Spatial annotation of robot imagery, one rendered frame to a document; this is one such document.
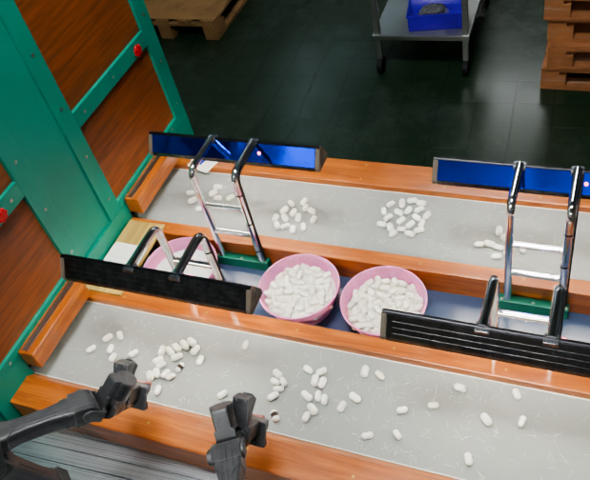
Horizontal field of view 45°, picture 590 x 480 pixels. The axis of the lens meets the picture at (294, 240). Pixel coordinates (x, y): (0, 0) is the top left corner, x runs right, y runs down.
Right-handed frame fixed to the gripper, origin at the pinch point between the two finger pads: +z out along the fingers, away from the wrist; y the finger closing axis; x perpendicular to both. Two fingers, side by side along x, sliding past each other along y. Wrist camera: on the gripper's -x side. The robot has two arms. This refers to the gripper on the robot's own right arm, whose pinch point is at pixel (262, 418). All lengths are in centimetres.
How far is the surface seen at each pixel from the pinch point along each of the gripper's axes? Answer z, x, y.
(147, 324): 29, -9, 55
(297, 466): 1.1, 11.1, -10.6
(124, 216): 54, -39, 84
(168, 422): 3.2, 9.2, 30.4
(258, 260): 56, -30, 30
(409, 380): 27.9, -8.5, -32.0
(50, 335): 10, -6, 78
